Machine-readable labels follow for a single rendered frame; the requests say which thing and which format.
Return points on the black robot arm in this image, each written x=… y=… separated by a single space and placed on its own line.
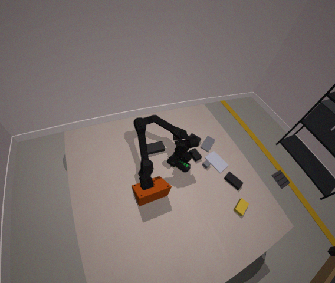
x=146 y=164

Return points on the yellow block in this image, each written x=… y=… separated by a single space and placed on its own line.
x=241 y=207

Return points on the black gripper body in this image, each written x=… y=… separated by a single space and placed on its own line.
x=173 y=161

